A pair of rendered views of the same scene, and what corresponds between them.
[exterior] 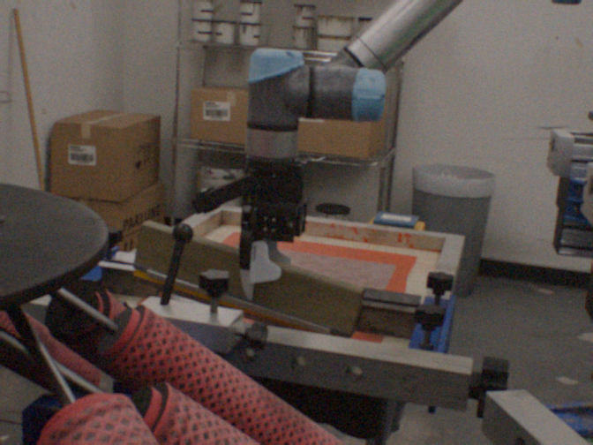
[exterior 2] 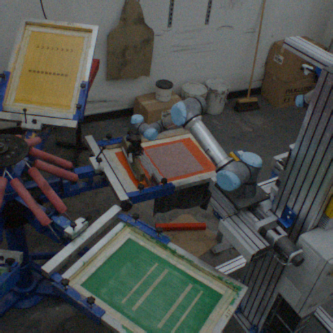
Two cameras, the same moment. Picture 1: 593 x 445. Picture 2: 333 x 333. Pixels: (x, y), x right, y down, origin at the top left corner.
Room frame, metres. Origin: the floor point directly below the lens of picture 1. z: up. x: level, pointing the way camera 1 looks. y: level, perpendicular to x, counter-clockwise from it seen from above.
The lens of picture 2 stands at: (-0.16, -1.64, 2.75)
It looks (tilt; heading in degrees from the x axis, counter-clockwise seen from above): 39 degrees down; 45
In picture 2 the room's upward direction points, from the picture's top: 8 degrees clockwise
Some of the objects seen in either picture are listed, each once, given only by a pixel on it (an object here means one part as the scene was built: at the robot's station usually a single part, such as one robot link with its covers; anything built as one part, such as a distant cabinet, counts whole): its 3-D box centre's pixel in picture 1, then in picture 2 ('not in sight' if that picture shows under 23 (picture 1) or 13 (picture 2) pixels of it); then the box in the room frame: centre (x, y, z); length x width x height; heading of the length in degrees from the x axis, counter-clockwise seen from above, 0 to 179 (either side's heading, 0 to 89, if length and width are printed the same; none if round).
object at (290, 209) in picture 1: (273, 199); (136, 146); (1.19, 0.04, 1.17); 0.09 x 0.08 x 0.12; 77
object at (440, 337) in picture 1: (430, 345); (151, 192); (1.15, -0.21, 0.97); 0.30 x 0.05 x 0.07; 167
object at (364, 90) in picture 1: (343, 93); (149, 131); (1.22, -0.06, 1.33); 0.11 x 0.11 x 0.08; 4
